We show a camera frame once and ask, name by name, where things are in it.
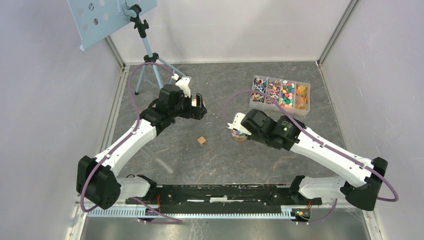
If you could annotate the gold jar lid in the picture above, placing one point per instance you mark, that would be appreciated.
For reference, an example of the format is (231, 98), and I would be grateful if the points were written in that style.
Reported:
(197, 105)

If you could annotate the clear glass jar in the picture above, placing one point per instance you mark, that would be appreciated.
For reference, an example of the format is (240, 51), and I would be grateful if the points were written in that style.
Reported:
(238, 136)

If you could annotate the wooden letter cube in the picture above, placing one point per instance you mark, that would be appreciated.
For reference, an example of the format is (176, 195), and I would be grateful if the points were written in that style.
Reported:
(201, 141)

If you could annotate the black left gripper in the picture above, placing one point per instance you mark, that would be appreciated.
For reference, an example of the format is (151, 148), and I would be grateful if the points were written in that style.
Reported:
(197, 113)

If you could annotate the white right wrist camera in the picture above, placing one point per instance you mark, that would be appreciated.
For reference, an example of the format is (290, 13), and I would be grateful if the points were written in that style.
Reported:
(236, 125)

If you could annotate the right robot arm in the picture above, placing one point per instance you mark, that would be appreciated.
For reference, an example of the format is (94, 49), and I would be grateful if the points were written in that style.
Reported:
(358, 179)

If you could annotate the clear compartment candy box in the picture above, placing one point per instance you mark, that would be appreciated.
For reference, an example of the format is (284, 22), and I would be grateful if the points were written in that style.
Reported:
(293, 96)

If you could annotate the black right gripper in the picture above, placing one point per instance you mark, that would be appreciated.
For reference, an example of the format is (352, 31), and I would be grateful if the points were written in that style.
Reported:
(252, 137)

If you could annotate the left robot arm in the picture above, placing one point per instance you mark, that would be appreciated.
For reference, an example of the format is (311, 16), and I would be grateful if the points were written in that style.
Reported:
(97, 177)

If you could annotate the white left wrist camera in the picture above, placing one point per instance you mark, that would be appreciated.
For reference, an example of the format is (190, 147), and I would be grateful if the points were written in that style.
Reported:
(184, 83)

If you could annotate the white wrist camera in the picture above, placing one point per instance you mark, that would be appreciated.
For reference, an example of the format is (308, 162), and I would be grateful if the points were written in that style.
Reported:
(236, 125)
(184, 83)

